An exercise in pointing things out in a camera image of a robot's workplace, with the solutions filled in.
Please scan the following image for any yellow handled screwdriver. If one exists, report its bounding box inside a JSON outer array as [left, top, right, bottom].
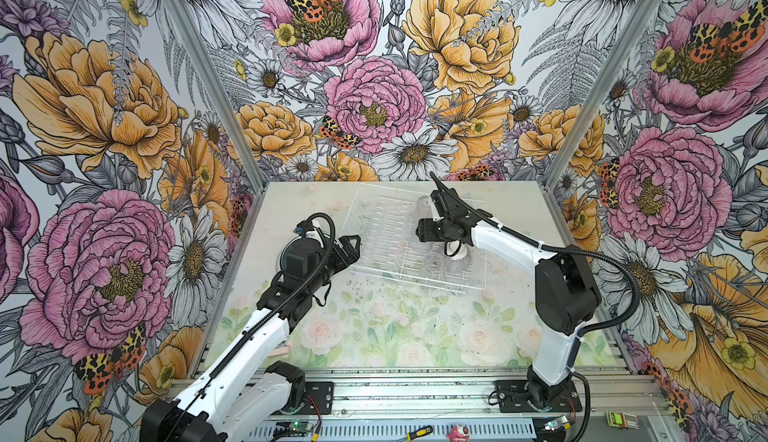
[[397, 425, 434, 442]]

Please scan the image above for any small pink white object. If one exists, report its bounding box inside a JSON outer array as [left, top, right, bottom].
[[269, 345, 291, 357]]

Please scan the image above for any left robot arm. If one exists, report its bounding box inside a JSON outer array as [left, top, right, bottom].
[[139, 228, 361, 441]]

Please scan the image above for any clear glass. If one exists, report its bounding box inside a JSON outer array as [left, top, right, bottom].
[[414, 195, 437, 221], [422, 252, 451, 282]]

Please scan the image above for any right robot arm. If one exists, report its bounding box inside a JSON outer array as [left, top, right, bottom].
[[415, 173, 601, 411]]

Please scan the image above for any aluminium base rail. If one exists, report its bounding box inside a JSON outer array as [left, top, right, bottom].
[[167, 369, 667, 422]]

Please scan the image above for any small green display device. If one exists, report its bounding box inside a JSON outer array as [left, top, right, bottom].
[[605, 411, 639, 430]]

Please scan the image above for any white wire dish rack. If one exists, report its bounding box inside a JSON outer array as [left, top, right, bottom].
[[342, 183, 487, 292]]

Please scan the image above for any pink round object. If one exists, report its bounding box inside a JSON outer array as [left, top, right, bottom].
[[447, 424, 470, 442]]

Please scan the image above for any green rimmed plate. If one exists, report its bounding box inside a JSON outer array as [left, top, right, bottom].
[[277, 236, 302, 290]]

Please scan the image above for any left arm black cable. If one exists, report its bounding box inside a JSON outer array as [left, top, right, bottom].
[[179, 212, 337, 419]]

